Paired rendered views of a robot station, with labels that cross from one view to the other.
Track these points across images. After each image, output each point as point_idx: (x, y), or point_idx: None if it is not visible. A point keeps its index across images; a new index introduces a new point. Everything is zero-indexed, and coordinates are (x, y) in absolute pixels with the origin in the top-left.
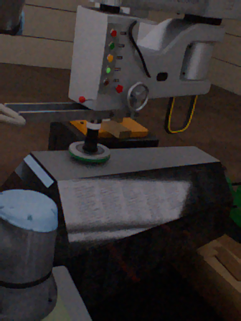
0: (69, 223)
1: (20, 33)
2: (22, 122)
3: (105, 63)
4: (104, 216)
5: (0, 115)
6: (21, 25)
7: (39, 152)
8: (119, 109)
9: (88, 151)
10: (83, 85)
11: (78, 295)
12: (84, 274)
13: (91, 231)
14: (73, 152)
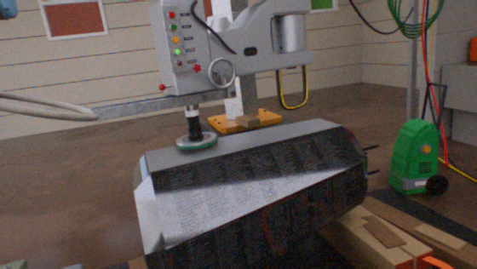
0: (163, 214)
1: (5, 12)
2: (79, 115)
3: (172, 45)
4: (204, 202)
5: (39, 109)
6: (0, 2)
7: (152, 151)
8: (212, 92)
9: (192, 140)
10: (166, 75)
11: None
12: (191, 266)
13: (189, 219)
14: (177, 144)
